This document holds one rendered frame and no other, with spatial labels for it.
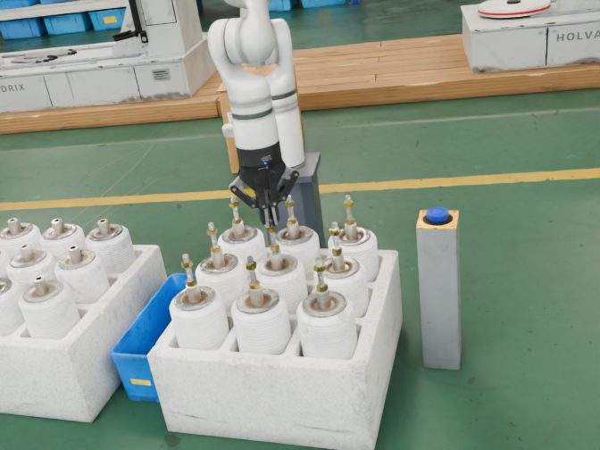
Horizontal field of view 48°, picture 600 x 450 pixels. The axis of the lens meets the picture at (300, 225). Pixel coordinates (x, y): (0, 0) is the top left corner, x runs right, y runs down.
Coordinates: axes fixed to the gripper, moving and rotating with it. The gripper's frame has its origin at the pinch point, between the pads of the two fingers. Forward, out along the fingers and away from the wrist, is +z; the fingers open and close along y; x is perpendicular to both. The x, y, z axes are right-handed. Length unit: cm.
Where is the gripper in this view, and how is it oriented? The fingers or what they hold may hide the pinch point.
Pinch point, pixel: (269, 215)
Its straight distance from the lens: 120.6
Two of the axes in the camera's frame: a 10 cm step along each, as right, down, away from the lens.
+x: -3.1, -4.0, 8.7
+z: 1.2, 8.8, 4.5
